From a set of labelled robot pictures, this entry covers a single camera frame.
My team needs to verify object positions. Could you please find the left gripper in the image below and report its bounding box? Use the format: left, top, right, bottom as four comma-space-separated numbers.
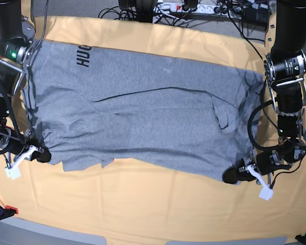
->
222, 150, 290, 184

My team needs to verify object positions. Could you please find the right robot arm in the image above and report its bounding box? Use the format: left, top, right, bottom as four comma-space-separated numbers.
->
0, 1, 52, 163

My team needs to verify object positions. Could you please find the grey t-shirt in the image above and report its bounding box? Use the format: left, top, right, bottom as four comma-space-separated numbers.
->
25, 41, 263, 180

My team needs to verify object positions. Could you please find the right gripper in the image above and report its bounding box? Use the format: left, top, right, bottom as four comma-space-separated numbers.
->
2, 137, 52, 163

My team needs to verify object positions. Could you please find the yellow table cloth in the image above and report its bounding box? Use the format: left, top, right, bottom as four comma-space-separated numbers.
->
0, 16, 306, 244

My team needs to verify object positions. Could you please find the white power strip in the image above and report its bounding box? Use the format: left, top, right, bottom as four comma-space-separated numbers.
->
154, 1, 228, 19

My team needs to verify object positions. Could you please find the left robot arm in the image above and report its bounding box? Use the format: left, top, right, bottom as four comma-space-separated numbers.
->
222, 1, 306, 184

